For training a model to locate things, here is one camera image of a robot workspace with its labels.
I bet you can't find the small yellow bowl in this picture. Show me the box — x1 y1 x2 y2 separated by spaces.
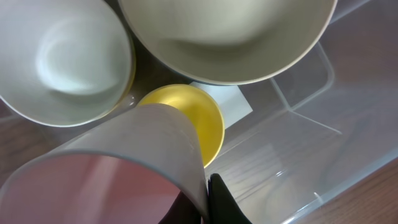
105 40 137 116

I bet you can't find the yellow cup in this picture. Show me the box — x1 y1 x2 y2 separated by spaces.
139 84 225 167

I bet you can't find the small white bowl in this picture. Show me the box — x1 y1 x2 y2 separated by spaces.
1 0 131 128

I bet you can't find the clear plastic storage box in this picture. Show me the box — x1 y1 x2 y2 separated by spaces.
0 0 398 224

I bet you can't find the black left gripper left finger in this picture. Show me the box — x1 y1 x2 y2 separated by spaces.
159 192 201 224

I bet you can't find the pink cup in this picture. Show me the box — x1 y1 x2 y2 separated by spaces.
1 104 209 223

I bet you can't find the large beige bowl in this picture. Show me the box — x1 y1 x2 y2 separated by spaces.
119 0 337 85

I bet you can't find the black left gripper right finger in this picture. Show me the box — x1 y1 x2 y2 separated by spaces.
208 174 251 224

